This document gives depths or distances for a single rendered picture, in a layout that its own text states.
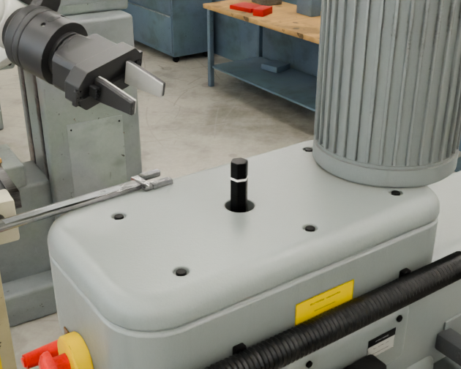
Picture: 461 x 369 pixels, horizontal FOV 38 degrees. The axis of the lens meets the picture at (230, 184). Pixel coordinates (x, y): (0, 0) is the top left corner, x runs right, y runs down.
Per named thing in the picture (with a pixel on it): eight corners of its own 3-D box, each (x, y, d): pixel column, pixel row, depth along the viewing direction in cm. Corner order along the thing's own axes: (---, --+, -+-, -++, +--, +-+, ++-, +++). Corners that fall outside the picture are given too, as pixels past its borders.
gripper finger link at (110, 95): (135, 117, 83) (97, 97, 85) (137, 96, 81) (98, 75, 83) (126, 122, 82) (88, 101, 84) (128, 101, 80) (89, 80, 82)
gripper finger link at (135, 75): (162, 80, 85) (124, 61, 87) (160, 102, 87) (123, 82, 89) (170, 75, 86) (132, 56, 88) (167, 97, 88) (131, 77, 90)
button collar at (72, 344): (80, 397, 76) (75, 356, 73) (59, 367, 80) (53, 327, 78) (96, 390, 77) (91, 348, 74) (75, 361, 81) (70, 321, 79)
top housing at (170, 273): (137, 448, 70) (127, 322, 63) (45, 318, 89) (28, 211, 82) (440, 295, 94) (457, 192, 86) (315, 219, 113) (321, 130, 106)
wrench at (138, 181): (-11, 241, 76) (-13, 234, 75) (-23, 227, 78) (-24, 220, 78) (173, 184, 89) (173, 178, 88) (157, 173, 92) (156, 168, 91)
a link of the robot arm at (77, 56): (140, 93, 94) (75, 58, 98) (145, 31, 88) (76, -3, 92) (76, 131, 85) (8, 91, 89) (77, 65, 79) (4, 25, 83)
